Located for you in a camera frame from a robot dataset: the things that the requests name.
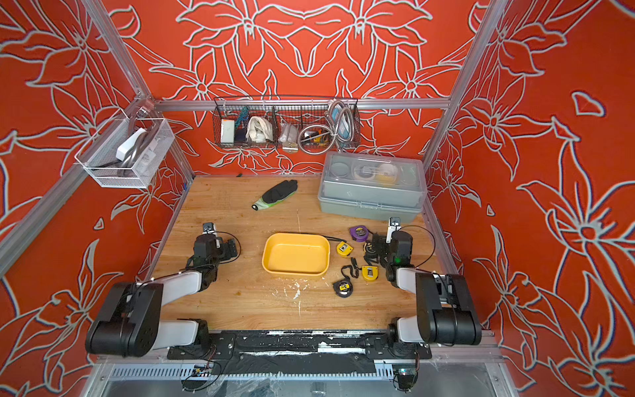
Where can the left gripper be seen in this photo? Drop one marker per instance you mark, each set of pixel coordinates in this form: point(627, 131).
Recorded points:
point(226, 254)

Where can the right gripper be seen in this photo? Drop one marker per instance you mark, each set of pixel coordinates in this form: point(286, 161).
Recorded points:
point(382, 239)

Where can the small yellow deli tape measure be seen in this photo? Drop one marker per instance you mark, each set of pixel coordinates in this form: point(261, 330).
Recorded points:
point(369, 273)

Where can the purple tape measure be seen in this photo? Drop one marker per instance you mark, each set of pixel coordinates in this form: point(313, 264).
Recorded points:
point(359, 233)

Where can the black deli tape measure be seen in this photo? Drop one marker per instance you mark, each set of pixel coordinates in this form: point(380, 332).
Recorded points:
point(343, 288)

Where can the round yellow tape measure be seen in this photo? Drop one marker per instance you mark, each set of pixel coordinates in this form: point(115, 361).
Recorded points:
point(344, 249)

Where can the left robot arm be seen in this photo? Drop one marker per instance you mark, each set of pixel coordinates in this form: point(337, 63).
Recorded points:
point(129, 322)

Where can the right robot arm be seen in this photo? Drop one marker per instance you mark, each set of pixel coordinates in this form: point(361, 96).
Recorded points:
point(445, 312)

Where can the grey plastic storage box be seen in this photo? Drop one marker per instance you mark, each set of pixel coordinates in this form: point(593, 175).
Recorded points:
point(372, 187)

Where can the yellow plastic tray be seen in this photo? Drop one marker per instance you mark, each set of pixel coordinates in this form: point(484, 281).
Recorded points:
point(296, 254)

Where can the white cloth in basket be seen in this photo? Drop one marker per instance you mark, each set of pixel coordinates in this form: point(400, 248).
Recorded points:
point(259, 131)

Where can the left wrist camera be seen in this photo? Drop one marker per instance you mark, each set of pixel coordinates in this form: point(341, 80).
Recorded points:
point(209, 229)

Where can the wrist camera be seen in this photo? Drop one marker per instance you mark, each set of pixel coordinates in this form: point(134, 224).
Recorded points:
point(394, 226)
point(209, 229)

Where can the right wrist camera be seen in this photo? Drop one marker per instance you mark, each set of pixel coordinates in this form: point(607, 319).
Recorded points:
point(394, 226)

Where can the white mesh wall basket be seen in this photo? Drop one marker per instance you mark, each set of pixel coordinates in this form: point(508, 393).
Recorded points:
point(127, 153)

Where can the black wire wall basket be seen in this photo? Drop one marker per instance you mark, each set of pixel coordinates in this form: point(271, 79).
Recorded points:
point(310, 125)

